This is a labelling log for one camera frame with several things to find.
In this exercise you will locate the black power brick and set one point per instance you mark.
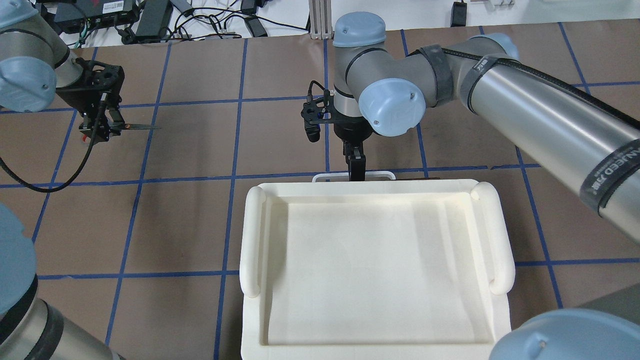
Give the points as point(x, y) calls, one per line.
point(154, 21)

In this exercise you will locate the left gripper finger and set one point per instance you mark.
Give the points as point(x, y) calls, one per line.
point(102, 133)

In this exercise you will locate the grey orange scissors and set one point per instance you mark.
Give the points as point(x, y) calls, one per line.
point(137, 127)

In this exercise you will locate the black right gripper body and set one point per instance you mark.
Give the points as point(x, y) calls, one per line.
point(351, 132)

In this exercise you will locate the aluminium frame post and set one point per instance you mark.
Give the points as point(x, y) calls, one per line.
point(320, 19)

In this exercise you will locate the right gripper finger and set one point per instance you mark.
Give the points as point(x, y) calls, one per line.
point(355, 159)

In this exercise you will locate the white plastic tray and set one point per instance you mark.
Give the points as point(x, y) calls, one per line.
point(375, 270)

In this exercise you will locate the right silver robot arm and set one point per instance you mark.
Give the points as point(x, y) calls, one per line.
point(589, 146)

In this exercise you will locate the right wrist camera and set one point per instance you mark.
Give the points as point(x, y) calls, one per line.
point(316, 111)

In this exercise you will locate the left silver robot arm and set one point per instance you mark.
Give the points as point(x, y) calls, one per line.
point(37, 66)

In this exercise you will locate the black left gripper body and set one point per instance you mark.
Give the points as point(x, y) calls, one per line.
point(98, 127)

